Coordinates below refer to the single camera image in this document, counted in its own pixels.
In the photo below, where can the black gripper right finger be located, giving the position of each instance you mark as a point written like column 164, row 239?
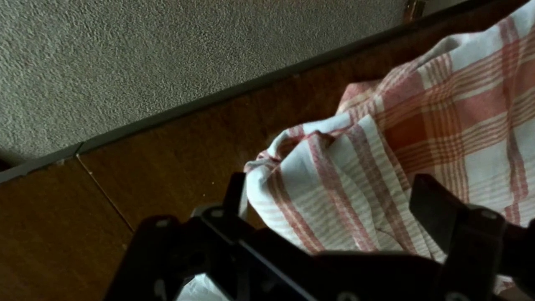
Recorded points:
column 462, row 231

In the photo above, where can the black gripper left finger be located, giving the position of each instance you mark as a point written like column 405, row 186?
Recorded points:
column 234, row 204

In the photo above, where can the red white striped towel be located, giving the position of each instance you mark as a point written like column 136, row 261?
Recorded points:
column 328, row 203

